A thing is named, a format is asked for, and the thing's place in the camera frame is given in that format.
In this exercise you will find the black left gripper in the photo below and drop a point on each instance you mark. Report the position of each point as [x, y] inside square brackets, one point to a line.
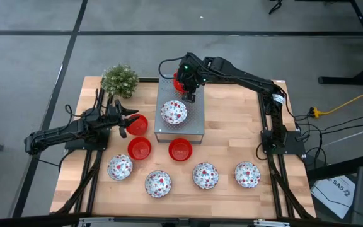
[112, 115]

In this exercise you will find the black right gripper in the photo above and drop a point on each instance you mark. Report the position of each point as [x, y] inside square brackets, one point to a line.
[189, 77]

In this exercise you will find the plain red plastic bowl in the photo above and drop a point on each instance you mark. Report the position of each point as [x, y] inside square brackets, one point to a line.
[180, 149]
[177, 84]
[139, 149]
[139, 128]

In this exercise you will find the red bowl with floral inside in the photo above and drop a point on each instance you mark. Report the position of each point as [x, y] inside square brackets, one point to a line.
[247, 174]
[174, 112]
[205, 175]
[158, 184]
[120, 167]

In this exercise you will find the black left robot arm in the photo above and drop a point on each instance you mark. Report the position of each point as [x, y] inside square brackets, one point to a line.
[58, 134]

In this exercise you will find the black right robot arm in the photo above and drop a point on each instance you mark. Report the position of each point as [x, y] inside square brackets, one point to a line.
[247, 80]

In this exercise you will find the grey perforated metal shelf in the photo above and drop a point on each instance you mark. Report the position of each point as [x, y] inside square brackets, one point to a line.
[194, 119]

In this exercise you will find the artificial green potted plant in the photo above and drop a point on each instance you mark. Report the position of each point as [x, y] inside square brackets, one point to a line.
[120, 80]

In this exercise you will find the black crossbar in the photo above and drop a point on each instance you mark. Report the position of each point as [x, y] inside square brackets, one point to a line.
[27, 220]

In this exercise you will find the black desk foot bar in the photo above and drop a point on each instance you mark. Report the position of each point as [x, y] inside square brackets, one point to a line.
[339, 166]

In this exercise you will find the white printed paper sheet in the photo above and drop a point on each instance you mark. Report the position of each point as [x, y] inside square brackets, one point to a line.
[332, 195]

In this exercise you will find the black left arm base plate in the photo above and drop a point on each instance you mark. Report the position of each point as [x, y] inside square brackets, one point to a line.
[99, 144]

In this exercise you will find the black aluminium rig frame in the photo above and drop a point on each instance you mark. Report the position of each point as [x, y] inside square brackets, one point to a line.
[147, 80]

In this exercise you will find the silver metal bracket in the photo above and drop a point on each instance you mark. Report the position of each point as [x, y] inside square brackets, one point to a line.
[271, 223]
[94, 222]

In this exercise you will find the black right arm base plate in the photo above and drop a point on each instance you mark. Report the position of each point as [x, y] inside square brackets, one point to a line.
[295, 143]

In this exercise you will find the black desk leg frame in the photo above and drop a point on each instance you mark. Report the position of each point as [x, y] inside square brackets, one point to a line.
[342, 80]

